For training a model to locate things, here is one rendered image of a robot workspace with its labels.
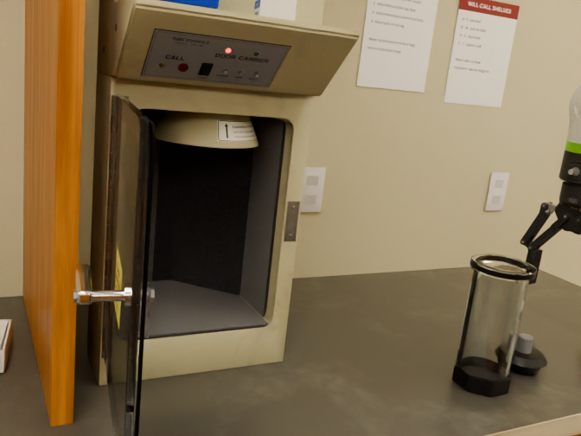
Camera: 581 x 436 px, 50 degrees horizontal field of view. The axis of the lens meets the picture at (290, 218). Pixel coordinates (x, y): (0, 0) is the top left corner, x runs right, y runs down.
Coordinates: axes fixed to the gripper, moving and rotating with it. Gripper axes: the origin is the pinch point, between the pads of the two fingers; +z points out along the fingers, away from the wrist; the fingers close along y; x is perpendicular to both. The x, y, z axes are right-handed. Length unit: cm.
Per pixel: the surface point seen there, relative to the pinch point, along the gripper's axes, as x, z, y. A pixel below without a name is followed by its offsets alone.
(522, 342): -9.6, 9.7, -0.2
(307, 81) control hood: -53, -34, -20
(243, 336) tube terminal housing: -57, 10, -25
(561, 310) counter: 32.0, 16.1, -13.5
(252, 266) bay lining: -50, 0, -33
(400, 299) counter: -2.9, 15.9, -35.6
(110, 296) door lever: -90, -11, -3
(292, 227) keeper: -49, -10, -23
